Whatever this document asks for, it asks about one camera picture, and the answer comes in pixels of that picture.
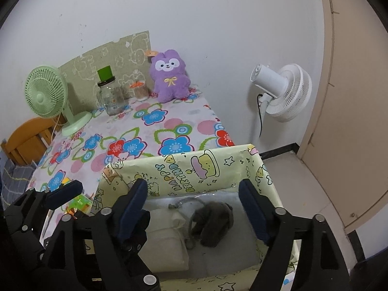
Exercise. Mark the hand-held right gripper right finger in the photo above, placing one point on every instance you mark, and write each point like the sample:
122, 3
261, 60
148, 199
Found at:
254, 215

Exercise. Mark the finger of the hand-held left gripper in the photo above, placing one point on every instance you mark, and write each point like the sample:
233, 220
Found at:
65, 192
27, 233

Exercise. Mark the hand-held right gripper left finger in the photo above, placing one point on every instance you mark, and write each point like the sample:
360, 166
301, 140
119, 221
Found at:
133, 210

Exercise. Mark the cartoon print storage box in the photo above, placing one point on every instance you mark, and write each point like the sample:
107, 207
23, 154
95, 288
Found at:
188, 166

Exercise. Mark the grey soft cloth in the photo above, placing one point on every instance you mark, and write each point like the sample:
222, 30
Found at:
215, 224

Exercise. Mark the beige cloth bundle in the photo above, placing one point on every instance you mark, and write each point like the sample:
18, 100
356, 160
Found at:
168, 245

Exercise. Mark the grey plaid pillow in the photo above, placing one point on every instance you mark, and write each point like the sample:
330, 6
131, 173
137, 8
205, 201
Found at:
18, 175

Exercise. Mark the wooden bed headboard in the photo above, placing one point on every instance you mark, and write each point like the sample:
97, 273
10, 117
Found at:
27, 133

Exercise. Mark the floral tablecloth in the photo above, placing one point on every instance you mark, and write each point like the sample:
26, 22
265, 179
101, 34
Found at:
136, 127

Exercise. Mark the green desk fan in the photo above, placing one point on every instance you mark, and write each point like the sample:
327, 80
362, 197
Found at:
45, 94

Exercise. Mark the glass jar with green lid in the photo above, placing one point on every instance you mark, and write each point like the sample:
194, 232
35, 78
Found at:
110, 100

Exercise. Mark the cotton swab container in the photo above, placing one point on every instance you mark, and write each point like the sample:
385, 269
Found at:
140, 92

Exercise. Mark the white clip fan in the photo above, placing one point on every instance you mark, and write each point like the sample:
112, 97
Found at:
291, 97

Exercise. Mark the purple plush bunny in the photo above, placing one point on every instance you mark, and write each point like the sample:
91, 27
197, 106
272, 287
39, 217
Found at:
171, 85

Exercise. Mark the beige door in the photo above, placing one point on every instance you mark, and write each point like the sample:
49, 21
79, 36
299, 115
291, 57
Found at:
357, 97

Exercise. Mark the green patterned wall panel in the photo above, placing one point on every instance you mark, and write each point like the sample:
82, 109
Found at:
91, 60

